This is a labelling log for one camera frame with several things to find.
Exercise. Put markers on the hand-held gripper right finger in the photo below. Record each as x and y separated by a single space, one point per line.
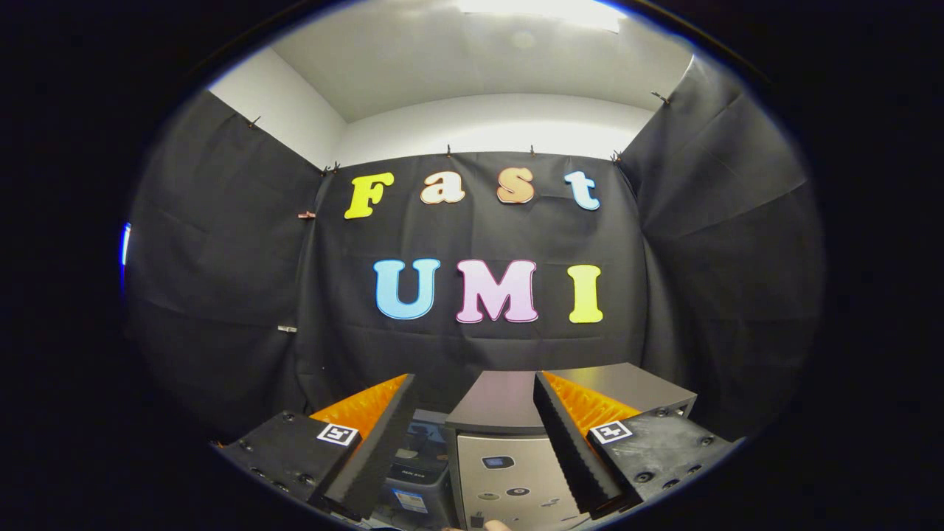
571 450

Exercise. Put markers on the black backdrop cloth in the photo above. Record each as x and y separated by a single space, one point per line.
472 236

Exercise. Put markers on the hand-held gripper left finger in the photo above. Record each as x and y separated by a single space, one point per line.
380 450

